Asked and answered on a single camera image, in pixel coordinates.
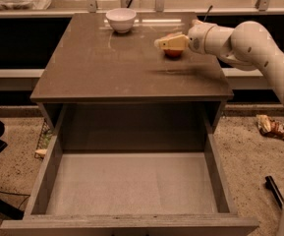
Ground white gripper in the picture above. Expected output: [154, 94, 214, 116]
[154, 19, 214, 54]

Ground red apple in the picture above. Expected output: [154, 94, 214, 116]
[162, 32, 185, 58]

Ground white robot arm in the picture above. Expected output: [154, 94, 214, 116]
[154, 20, 284, 236]

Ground open top drawer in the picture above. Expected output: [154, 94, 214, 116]
[2, 104, 258, 236]

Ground white ceramic bowl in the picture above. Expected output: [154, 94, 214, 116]
[106, 8, 137, 33]

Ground brown cabinet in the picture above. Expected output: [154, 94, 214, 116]
[31, 13, 233, 152]

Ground snack wrapper on floor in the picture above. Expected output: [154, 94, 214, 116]
[256, 115, 284, 140]

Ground black bar on floor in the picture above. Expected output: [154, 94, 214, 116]
[265, 175, 284, 209]

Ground black cable on floor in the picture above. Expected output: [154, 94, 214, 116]
[0, 177, 31, 211]

